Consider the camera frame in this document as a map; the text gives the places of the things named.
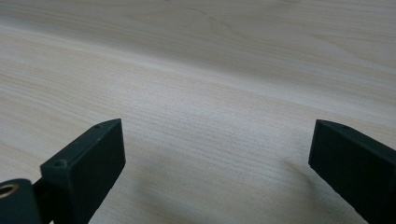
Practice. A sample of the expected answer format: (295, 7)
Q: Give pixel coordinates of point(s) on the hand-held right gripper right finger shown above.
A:
(358, 165)

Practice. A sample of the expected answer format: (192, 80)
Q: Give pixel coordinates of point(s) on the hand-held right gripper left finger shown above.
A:
(84, 168)

